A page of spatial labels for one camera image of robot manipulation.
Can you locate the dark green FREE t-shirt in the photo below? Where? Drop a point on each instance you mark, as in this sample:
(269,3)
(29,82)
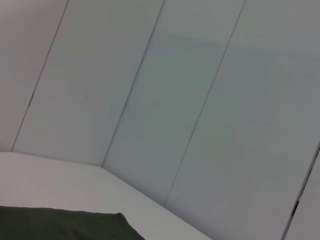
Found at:
(62,225)

